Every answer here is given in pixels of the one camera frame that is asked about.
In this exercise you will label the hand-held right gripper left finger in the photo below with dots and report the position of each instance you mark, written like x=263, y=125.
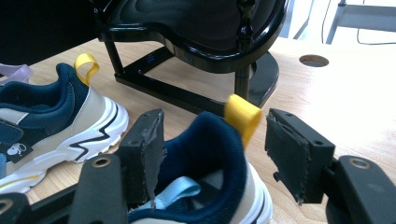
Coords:
x=137, y=149

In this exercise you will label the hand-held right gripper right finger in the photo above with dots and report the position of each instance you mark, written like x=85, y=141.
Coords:
x=299, y=155

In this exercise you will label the navy and white sneaker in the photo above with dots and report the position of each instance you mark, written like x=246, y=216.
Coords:
x=211, y=149
x=62, y=124

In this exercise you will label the red and black shoe rack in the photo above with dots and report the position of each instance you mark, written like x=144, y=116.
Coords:
x=199, y=34

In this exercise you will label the purple sandal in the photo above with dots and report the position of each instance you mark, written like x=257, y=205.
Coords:
x=15, y=73

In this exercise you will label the white metal desk frame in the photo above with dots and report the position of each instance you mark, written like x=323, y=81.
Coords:
x=367, y=15

